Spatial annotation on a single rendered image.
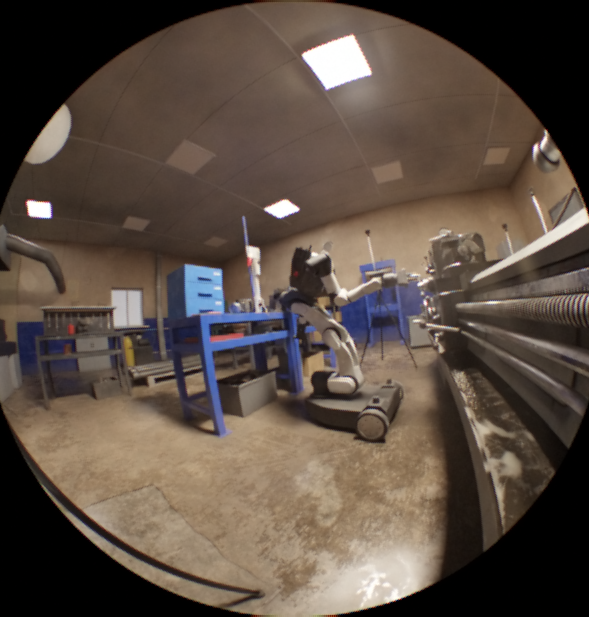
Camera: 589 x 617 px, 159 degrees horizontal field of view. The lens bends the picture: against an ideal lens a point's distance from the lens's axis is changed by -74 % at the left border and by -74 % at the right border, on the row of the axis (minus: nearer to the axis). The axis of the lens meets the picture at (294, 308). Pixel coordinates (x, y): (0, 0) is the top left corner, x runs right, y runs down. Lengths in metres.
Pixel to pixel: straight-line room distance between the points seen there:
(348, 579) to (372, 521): 0.26
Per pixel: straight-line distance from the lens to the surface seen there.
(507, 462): 0.57
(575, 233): 0.42
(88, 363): 6.10
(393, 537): 0.88
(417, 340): 3.95
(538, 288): 0.54
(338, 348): 1.41
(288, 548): 0.86
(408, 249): 5.44
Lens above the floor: 0.75
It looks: 4 degrees up
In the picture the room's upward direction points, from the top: 6 degrees counter-clockwise
